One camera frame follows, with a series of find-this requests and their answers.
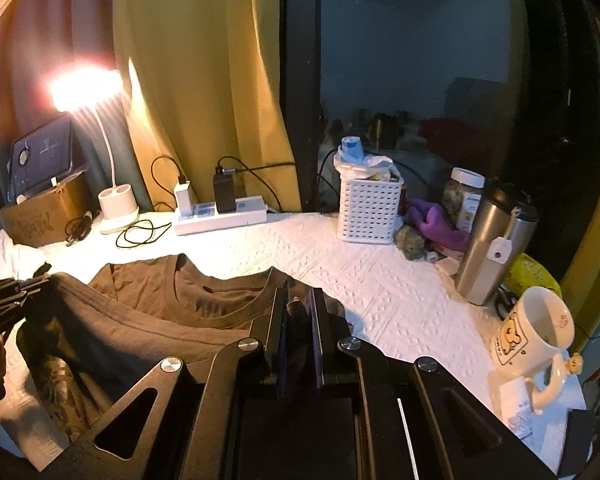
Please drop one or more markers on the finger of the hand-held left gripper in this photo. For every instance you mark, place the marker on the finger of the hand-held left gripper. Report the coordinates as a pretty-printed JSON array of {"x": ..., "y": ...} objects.
[{"x": 10, "y": 292}]

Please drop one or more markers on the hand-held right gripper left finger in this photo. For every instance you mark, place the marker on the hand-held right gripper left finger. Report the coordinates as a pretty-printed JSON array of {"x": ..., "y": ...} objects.
[{"x": 281, "y": 345}]

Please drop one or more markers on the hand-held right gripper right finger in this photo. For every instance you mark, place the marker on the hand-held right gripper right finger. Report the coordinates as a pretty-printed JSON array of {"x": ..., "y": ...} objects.
[{"x": 316, "y": 345}]

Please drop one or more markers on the brown T-shirt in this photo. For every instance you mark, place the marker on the brown T-shirt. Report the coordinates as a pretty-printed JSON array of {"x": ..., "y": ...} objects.
[{"x": 130, "y": 325}]

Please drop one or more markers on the white cloth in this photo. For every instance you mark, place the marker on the white cloth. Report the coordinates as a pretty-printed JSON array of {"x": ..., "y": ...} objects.
[{"x": 10, "y": 255}]

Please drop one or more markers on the yellow cushion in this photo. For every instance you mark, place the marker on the yellow cushion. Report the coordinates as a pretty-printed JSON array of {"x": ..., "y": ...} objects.
[{"x": 45, "y": 215}]

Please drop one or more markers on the white textured table cover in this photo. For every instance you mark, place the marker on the white textured table cover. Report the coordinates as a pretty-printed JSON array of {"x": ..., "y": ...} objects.
[{"x": 380, "y": 285}]

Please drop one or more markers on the white desk lamp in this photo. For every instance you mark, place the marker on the white desk lamp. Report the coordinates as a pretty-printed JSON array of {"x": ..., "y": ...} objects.
[{"x": 117, "y": 207}]

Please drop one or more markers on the mottled green lump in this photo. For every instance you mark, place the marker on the mottled green lump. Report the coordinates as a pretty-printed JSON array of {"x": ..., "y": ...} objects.
[{"x": 411, "y": 244}]

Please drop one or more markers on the white power strip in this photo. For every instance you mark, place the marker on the white power strip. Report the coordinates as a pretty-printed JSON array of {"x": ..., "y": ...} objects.
[{"x": 215, "y": 220}]

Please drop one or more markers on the black tablet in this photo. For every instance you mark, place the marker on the black tablet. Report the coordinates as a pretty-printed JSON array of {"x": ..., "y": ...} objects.
[{"x": 45, "y": 155}]

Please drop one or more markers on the white plastic basket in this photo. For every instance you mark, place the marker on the white plastic basket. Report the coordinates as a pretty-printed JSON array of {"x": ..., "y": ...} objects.
[{"x": 370, "y": 210}]

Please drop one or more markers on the black charger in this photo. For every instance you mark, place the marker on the black charger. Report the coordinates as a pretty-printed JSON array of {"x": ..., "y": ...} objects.
[{"x": 224, "y": 195}]

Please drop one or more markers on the purple cloth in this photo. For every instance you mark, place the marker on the purple cloth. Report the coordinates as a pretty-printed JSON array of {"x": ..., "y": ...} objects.
[{"x": 442, "y": 222}]

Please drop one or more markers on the white charger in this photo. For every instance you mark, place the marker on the white charger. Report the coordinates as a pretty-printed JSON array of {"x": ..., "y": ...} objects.
[{"x": 183, "y": 195}]

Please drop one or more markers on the white plastic bag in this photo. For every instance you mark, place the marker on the white plastic bag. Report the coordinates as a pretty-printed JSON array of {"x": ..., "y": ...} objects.
[{"x": 350, "y": 166}]

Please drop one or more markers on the stainless steel tumbler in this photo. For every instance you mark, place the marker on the stainless steel tumbler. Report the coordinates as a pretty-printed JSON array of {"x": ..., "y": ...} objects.
[{"x": 485, "y": 250}]

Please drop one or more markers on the glass jar with white lid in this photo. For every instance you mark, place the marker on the glass jar with white lid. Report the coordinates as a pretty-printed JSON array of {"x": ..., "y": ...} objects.
[{"x": 462, "y": 200}]

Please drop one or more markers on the white tag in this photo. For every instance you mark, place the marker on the white tag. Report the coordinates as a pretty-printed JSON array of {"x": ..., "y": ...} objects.
[{"x": 501, "y": 251}]

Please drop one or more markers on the white cartoon mug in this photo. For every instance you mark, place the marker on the white cartoon mug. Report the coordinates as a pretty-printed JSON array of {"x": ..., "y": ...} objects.
[{"x": 525, "y": 340}]

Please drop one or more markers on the white paper card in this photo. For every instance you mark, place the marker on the white paper card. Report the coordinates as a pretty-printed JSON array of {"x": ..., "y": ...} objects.
[{"x": 516, "y": 410}]

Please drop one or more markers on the yellow bag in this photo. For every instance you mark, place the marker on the yellow bag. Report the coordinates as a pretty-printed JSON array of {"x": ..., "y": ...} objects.
[{"x": 535, "y": 272}]

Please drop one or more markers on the small yellow bear charm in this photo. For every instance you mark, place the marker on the small yellow bear charm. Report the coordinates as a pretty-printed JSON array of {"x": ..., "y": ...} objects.
[{"x": 575, "y": 362}]

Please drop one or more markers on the black flat device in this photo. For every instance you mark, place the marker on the black flat device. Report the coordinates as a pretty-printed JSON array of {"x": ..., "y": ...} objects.
[{"x": 582, "y": 435}]

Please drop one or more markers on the yellow curtain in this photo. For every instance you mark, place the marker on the yellow curtain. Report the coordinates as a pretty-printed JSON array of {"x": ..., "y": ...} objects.
[
  {"x": 595, "y": 240},
  {"x": 205, "y": 70}
]

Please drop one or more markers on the black window frame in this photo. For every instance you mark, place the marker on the black window frame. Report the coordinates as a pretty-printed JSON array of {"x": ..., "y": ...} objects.
[{"x": 300, "y": 85}]

